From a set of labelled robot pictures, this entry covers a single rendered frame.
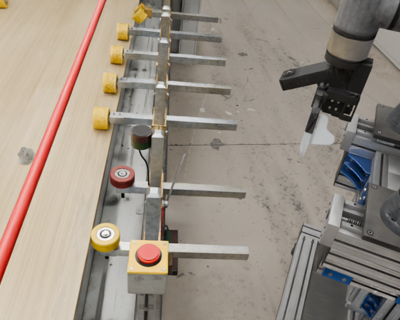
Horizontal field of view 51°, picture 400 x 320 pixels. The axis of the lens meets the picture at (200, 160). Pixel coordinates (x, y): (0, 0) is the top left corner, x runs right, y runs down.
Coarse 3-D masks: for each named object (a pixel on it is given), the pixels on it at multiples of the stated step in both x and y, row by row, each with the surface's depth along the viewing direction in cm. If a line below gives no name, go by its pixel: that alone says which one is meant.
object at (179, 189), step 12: (120, 192) 138; (132, 192) 138; (144, 192) 139; (168, 192) 139; (180, 192) 139; (192, 192) 140; (204, 192) 140; (216, 192) 140; (228, 192) 140; (240, 192) 140
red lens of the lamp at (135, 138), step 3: (150, 129) 120; (150, 132) 119; (132, 135) 118; (135, 135) 117; (147, 135) 118; (150, 135) 119; (132, 138) 118; (135, 138) 117; (138, 138) 117; (141, 138) 117; (144, 138) 117; (147, 138) 118; (150, 138) 120; (135, 141) 118; (138, 141) 118; (141, 141) 118; (144, 141) 118; (147, 141) 119
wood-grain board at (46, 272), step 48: (48, 0) 238; (96, 0) 245; (0, 48) 189; (48, 48) 194; (96, 48) 199; (0, 96) 161; (48, 96) 165; (96, 96) 168; (0, 144) 140; (96, 144) 145; (0, 192) 124; (48, 192) 126; (96, 192) 128; (0, 240) 111; (48, 240) 113; (0, 288) 100; (48, 288) 102
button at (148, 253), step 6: (144, 246) 74; (150, 246) 74; (156, 246) 74; (138, 252) 73; (144, 252) 73; (150, 252) 73; (156, 252) 73; (138, 258) 72; (144, 258) 72; (150, 258) 72; (156, 258) 72
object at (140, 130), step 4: (136, 128) 119; (140, 128) 119; (144, 128) 120; (148, 128) 120; (132, 132) 118; (136, 132) 118; (140, 132) 118; (144, 132) 118; (148, 132) 118; (140, 136) 117; (144, 136) 117; (140, 152) 124; (144, 160) 126; (148, 168) 128; (148, 172) 129; (148, 176) 130; (148, 180) 131; (148, 184) 132
